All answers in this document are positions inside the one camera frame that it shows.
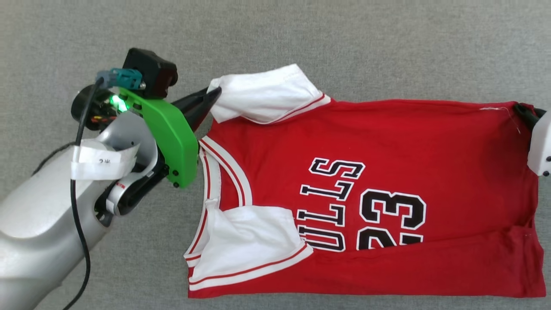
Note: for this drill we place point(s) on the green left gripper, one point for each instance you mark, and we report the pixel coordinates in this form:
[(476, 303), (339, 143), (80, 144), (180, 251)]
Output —
[(172, 137)]

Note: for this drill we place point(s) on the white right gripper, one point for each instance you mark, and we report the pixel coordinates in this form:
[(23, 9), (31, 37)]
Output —
[(542, 146)]

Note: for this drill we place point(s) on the red and white basketball jersey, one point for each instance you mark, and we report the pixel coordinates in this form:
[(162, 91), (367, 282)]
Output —
[(430, 142)]

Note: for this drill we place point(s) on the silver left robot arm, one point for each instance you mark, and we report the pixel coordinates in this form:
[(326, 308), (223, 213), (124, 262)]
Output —
[(34, 224)]

